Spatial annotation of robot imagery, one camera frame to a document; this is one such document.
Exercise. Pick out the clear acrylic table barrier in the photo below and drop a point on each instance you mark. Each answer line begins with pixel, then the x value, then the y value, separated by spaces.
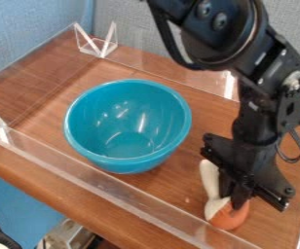
pixel 143 211

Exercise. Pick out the clear acrylic corner bracket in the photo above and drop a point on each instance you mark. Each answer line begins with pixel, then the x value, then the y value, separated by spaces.
pixel 96 46

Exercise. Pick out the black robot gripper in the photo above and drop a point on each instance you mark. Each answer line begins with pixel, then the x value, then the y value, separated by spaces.
pixel 247 171

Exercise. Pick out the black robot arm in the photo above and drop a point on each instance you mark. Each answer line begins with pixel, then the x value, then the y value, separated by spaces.
pixel 225 35

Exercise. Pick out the brown and white toy mushroom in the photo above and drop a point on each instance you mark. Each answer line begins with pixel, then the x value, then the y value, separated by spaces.
pixel 219 213

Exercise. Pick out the white power strip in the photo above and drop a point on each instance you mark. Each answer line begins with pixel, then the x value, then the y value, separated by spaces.
pixel 68 235

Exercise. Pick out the blue plastic bowl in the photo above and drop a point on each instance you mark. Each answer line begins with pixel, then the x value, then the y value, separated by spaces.
pixel 126 125

